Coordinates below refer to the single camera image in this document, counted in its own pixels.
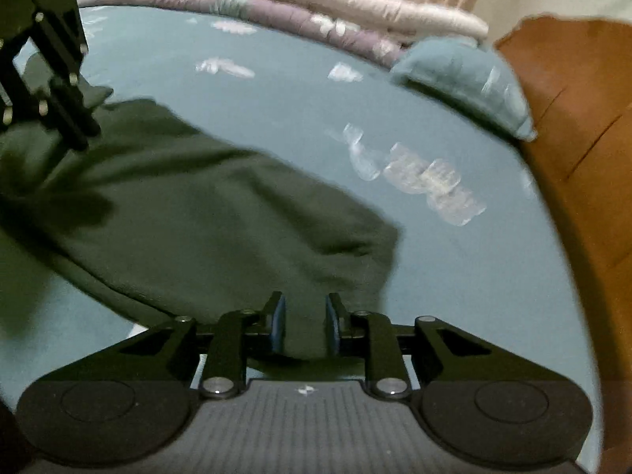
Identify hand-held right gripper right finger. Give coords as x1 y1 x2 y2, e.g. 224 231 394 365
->
326 293 541 400

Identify wooden headboard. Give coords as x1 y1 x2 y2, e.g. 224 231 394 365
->
494 14 632 391

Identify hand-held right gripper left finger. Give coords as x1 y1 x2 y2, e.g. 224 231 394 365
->
69 292 286 401

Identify teal floral pillow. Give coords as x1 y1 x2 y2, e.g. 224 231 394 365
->
390 37 539 141

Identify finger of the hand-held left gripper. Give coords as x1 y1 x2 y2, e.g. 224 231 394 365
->
30 14 103 152
0 42 55 132

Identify bed with teal floral sheet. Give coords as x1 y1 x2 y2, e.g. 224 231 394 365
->
0 5 600 474

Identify dark green pants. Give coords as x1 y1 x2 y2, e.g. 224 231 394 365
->
0 54 401 363

